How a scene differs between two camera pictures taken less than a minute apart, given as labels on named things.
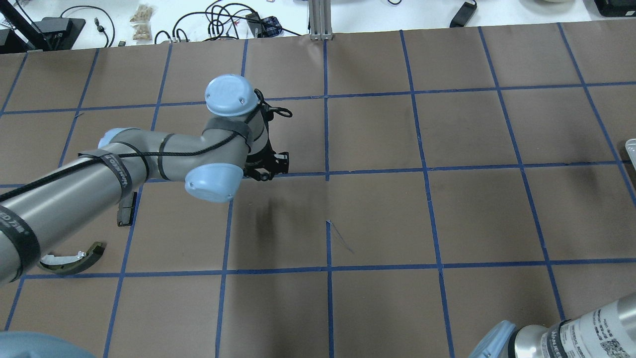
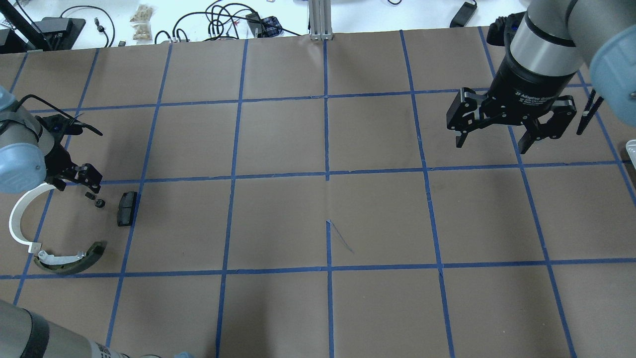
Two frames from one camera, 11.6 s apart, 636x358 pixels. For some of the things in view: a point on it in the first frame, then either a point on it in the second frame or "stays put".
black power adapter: [463, 15] stays put
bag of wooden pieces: [141, 25] stays put
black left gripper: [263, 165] -> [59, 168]
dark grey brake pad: [126, 210] stays put
